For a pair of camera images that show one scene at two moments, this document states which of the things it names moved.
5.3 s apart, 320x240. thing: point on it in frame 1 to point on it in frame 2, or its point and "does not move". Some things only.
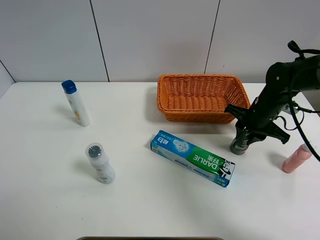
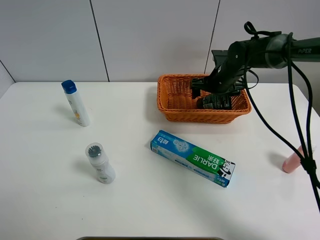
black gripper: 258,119 to 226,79
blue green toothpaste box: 193,158 does not move
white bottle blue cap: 80,111 does not move
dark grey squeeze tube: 240,144 to 214,101
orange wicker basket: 199,98 does not move
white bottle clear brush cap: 105,171 does not move
